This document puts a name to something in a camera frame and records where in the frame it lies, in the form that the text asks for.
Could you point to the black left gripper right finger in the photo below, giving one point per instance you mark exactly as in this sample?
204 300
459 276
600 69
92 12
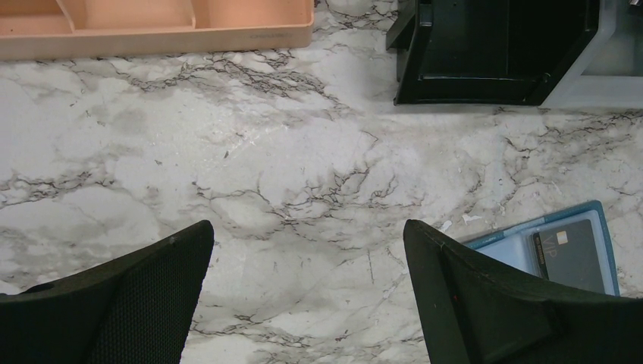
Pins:
475 309

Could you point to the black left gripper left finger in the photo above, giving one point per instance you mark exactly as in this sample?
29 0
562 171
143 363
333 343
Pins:
137 308

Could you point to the blue card holder wallet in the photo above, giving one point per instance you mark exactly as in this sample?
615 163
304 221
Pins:
513 245

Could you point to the white middle card tray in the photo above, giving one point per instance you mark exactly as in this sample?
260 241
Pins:
608 73

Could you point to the black left card tray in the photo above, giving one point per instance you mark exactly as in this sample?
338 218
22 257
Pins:
496 52

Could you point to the orange plastic desk organizer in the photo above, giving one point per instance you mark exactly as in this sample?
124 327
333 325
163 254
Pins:
53 29

